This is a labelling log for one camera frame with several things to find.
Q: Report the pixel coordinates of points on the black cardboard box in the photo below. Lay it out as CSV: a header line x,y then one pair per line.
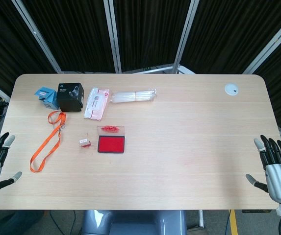
x,y
71,96

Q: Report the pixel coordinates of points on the white pink wet wipes pack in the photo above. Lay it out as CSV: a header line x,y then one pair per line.
x,y
96,103

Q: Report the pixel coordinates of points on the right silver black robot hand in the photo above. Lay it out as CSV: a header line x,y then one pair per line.
x,y
278,177

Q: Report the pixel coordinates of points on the blue cardboard box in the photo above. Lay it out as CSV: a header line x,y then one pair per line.
x,y
46,98

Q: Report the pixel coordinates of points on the clear pack of straws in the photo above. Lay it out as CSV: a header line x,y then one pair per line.
x,y
133,96

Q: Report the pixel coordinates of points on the red ink pad case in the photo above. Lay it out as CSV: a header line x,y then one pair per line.
x,y
110,140

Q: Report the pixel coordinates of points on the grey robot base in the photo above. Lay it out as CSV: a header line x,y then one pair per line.
x,y
133,222

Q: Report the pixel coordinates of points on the white framed black partition screen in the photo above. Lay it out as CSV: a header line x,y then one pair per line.
x,y
140,34

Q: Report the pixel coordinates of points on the small red white stamp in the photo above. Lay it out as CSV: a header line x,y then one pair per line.
x,y
84,143

